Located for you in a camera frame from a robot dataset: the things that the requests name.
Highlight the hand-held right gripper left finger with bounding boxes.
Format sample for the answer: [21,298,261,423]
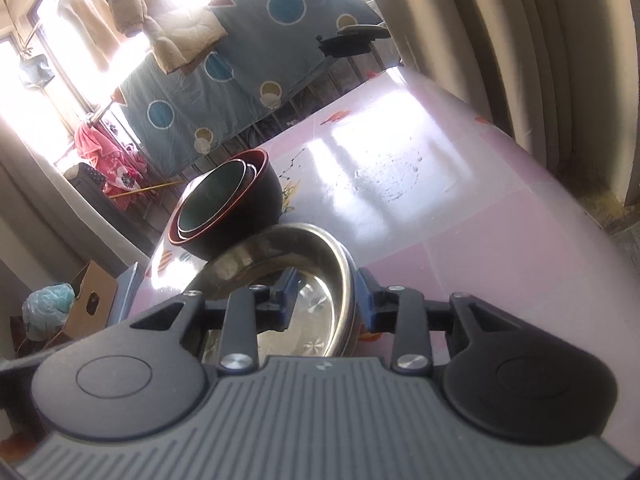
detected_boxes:
[129,266,301,376]

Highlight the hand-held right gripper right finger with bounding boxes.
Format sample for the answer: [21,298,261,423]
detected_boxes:
[356,266,508,376]

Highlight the stainless steel plate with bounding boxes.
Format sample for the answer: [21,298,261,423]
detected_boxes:
[187,252,353,361]
[184,222,360,361]

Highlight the red and black bowl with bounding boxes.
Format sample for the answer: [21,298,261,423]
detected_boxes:
[166,149,283,262]

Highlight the small green ceramic bowl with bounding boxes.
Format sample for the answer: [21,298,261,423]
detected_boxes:
[179,161,249,234]

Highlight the light green ceramic bowl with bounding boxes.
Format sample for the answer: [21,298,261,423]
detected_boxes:
[176,159,260,240]

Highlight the pink printed tablecloth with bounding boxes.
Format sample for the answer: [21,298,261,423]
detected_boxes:
[125,67,640,376]

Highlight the blue-grey board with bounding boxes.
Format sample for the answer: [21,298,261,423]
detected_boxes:
[107,261,144,324]

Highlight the yellow stick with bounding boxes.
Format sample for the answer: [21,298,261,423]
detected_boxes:
[107,180,184,202]

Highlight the cardboard box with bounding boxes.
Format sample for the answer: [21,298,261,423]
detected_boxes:
[50,260,121,347]

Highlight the pink and red clothing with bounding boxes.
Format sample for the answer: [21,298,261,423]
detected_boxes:
[74,120,149,211]

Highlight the light green plastic bag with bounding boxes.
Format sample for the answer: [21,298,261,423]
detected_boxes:
[22,282,77,344]

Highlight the black office chair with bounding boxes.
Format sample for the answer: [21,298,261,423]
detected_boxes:
[316,24,390,59]

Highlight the blue blanket with circles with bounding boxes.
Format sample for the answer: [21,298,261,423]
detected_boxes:
[117,0,386,171]

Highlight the grey curtain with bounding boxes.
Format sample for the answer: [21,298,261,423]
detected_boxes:
[0,125,151,291]

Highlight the beige quilt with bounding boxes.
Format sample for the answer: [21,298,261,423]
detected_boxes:
[150,7,227,75]

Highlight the beige curtain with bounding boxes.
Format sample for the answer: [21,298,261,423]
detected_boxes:
[380,0,640,208]

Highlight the hanging teal cloth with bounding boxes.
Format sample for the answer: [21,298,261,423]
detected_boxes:
[17,55,56,89]

